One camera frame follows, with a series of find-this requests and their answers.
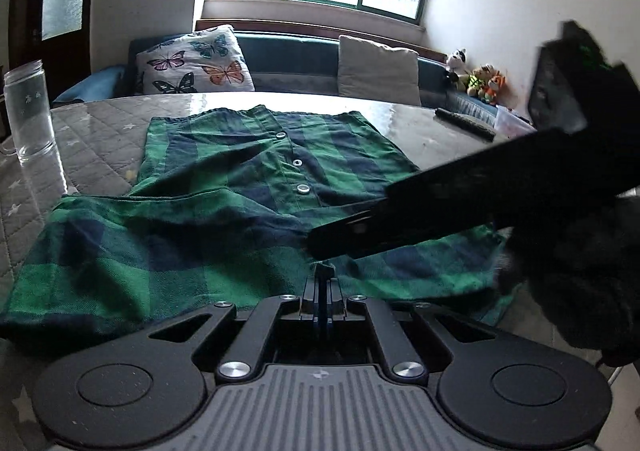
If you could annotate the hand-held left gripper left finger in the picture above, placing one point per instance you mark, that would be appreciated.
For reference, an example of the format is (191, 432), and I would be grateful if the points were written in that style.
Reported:
(311, 302)

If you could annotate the black remote control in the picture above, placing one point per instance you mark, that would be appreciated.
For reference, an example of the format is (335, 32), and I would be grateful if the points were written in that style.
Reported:
(465, 123)

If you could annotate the black and white plush cow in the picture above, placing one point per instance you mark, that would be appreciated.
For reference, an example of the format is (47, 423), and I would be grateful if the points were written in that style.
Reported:
(457, 65)

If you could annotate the orange plush toy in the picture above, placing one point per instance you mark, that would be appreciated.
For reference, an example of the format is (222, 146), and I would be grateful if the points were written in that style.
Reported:
(495, 87)

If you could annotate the butterfly print pillow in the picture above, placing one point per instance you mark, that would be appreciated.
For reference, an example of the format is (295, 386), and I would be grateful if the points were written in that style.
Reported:
(192, 63)

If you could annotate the blue sofa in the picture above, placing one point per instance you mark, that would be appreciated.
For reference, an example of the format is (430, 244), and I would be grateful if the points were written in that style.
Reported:
(290, 56)

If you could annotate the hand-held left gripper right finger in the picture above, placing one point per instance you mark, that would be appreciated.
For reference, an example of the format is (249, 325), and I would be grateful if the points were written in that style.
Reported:
(336, 302)

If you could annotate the clear plastic box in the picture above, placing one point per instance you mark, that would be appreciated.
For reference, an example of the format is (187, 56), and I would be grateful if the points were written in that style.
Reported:
(510, 123)

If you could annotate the yellow green plush toy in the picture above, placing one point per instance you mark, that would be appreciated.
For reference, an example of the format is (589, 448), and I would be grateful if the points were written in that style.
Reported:
(480, 81)

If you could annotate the metal chair leg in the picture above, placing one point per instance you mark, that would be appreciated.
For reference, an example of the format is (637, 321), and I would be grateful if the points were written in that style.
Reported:
(615, 375)

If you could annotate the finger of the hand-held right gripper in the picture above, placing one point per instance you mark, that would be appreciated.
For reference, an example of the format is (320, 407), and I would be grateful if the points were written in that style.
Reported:
(450, 196)

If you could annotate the green plaid shirt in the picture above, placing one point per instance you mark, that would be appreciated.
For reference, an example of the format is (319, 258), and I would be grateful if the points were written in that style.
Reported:
(200, 231)

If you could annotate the beige pillow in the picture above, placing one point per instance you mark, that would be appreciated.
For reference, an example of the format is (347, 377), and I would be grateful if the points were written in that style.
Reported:
(377, 68)

